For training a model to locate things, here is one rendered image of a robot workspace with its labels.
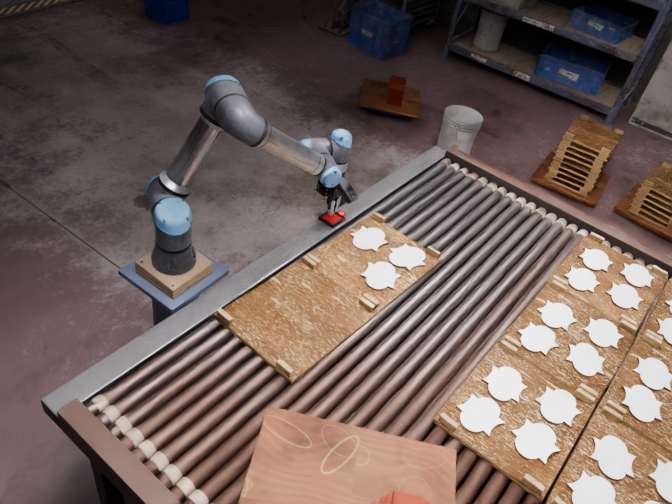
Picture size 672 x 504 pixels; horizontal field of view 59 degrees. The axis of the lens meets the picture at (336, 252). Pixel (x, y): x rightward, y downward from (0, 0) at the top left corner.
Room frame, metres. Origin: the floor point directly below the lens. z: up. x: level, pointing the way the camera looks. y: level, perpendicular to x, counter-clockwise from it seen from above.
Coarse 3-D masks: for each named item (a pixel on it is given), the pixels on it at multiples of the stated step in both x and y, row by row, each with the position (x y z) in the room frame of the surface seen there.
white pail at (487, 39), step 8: (488, 16) 6.12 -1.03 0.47; (496, 16) 6.10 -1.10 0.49; (504, 16) 6.11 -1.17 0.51; (480, 24) 6.18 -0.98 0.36; (488, 24) 6.11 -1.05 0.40; (496, 24) 6.10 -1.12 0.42; (504, 24) 6.15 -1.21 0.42; (480, 32) 6.16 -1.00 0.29; (488, 32) 6.11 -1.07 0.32; (496, 32) 6.11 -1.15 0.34; (480, 40) 6.14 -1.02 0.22; (488, 40) 6.11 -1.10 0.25; (496, 40) 6.13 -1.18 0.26; (480, 48) 6.12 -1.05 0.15; (488, 48) 6.11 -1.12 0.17; (496, 48) 6.17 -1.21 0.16
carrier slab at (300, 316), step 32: (256, 288) 1.40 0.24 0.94; (288, 288) 1.43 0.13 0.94; (320, 288) 1.46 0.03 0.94; (256, 320) 1.26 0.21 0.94; (288, 320) 1.29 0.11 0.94; (320, 320) 1.32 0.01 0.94; (352, 320) 1.34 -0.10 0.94; (256, 352) 1.14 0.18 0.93; (288, 352) 1.16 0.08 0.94; (320, 352) 1.19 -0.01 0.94
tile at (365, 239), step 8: (360, 232) 1.79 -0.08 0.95; (368, 232) 1.80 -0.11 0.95; (376, 232) 1.81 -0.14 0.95; (360, 240) 1.74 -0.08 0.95; (368, 240) 1.75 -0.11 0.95; (376, 240) 1.76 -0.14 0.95; (384, 240) 1.77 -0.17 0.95; (360, 248) 1.70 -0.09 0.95; (368, 248) 1.71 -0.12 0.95; (376, 248) 1.72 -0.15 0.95
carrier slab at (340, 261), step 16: (368, 224) 1.87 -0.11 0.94; (384, 224) 1.89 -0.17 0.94; (336, 240) 1.73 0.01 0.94; (352, 240) 1.75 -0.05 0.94; (400, 240) 1.81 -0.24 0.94; (320, 256) 1.62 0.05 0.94; (336, 256) 1.64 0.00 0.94; (352, 256) 1.66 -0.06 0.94; (368, 256) 1.68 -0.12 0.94; (384, 256) 1.69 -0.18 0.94; (432, 256) 1.75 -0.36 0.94; (336, 272) 1.56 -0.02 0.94; (352, 272) 1.57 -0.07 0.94; (400, 272) 1.62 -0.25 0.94; (416, 272) 1.64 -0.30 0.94; (352, 288) 1.49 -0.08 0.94; (368, 288) 1.51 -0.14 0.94; (400, 288) 1.54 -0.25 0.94; (384, 304) 1.44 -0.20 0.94
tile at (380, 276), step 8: (368, 264) 1.62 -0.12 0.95; (376, 264) 1.63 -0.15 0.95; (384, 264) 1.64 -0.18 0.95; (368, 272) 1.58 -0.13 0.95; (376, 272) 1.58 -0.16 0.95; (384, 272) 1.59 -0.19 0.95; (392, 272) 1.60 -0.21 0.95; (368, 280) 1.54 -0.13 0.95; (376, 280) 1.54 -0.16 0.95; (384, 280) 1.55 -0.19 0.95; (392, 280) 1.56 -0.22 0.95; (376, 288) 1.50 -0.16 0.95; (384, 288) 1.51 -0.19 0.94; (392, 288) 1.52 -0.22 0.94
